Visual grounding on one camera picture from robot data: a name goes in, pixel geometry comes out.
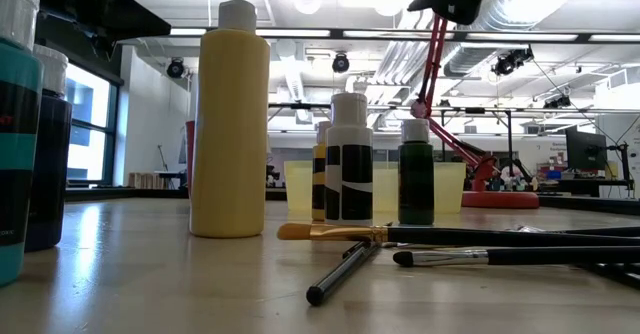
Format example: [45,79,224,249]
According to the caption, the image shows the large yellow paint bottle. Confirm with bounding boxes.
[188,0,272,239]

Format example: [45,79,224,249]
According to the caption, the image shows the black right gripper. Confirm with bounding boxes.
[407,0,484,26]

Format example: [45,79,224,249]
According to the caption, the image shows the gold ferrule paintbrush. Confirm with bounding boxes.
[276,222,640,248]

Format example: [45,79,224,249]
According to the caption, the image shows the small white paint bottle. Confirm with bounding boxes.
[324,92,375,226]

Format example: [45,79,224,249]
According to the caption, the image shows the small navy paint bottle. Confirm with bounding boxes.
[23,43,74,253]

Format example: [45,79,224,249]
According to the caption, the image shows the small yellow paint bottle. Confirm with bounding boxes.
[311,120,333,223]

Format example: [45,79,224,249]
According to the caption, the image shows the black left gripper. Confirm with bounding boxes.
[37,0,172,58]

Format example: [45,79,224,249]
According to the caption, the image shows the small green paint bottle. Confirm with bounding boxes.
[397,118,436,226]

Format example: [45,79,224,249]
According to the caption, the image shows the overhead light bar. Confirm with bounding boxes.
[167,25,640,45]

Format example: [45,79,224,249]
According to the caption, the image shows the large window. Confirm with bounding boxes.
[64,62,121,186]

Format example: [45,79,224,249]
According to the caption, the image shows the silver ventilation duct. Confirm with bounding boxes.
[379,0,551,105]

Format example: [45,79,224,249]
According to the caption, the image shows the silver ferrule black paintbrush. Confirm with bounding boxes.
[509,224,640,239]

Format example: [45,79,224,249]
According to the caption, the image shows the black background monitor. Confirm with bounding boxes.
[565,125,609,173]

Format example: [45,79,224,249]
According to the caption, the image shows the red desk lamp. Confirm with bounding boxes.
[409,0,541,210]

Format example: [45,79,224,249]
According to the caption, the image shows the round black-tipped silver ferrule paintbrush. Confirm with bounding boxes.
[392,246,640,269]

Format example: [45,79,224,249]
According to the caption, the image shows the small teal paint bottle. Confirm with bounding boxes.
[0,0,45,288]

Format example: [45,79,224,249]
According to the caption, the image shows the stack of wooden crates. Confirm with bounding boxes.
[127,171,162,190]

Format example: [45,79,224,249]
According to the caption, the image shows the translucent yellow plastic tray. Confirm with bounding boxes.
[283,160,467,214]

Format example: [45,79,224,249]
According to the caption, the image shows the black background workstation frame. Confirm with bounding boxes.
[267,102,640,175]

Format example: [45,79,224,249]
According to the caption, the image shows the black ceiling camera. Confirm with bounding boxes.
[331,52,351,74]
[492,47,535,78]
[166,57,186,80]

